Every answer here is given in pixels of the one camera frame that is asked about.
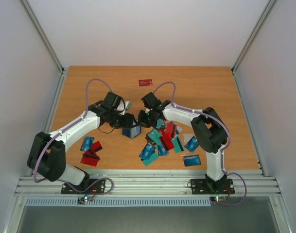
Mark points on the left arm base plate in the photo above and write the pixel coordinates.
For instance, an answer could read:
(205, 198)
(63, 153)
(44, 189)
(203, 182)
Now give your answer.
(90, 186)

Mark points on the teal card black stripe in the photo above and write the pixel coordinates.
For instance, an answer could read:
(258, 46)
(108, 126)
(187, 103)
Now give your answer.
(178, 147)

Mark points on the red card left upper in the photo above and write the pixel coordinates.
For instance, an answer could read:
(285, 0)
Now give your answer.
(95, 147)

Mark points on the teal card pile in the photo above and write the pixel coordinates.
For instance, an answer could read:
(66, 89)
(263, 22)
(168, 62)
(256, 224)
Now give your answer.
(155, 135)
(160, 124)

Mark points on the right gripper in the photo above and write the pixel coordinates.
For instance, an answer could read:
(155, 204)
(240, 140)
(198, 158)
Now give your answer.
(143, 118)

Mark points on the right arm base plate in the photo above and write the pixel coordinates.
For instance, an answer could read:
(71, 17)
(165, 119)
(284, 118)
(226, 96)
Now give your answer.
(205, 187)

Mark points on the teal card top pile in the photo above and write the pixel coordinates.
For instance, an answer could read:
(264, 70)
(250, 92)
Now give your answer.
(160, 124)

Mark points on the white card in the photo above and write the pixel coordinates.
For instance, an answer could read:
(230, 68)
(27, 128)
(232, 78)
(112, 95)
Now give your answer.
(187, 137)

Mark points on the blue VIP card left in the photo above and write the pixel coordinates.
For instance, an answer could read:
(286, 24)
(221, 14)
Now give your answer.
(87, 143)

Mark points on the blue card front right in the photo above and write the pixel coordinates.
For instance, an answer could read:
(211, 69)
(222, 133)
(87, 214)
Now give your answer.
(191, 160)

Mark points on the blue VIP card right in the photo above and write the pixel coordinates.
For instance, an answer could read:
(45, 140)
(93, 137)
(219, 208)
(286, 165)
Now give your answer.
(192, 144)

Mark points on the dark blue card holder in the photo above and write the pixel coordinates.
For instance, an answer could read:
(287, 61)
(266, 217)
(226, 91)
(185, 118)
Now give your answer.
(132, 132)

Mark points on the lone red card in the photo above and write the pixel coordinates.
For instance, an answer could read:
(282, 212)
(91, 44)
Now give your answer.
(146, 82)

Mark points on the red card pile centre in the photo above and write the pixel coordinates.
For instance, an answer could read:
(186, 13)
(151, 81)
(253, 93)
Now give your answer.
(170, 130)

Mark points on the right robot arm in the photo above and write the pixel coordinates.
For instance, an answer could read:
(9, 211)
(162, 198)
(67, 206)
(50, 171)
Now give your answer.
(210, 132)

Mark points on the teal card front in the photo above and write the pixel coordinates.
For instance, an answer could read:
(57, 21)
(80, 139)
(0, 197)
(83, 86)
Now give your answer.
(152, 159)

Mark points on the blue VIP card pile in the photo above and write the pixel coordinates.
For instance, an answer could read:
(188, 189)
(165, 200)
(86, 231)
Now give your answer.
(147, 152)

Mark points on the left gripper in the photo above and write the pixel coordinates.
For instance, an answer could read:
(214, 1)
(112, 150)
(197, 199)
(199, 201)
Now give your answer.
(128, 123)

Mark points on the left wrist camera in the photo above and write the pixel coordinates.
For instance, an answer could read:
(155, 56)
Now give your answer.
(123, 107)

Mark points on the grey cable duct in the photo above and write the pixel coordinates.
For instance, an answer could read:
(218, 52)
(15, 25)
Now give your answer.
(120, 202)

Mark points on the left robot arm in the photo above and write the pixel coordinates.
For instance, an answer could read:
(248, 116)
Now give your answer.
(47, 157)

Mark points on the teal card pile left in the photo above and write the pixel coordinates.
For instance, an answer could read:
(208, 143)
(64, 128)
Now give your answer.
(155, 135)

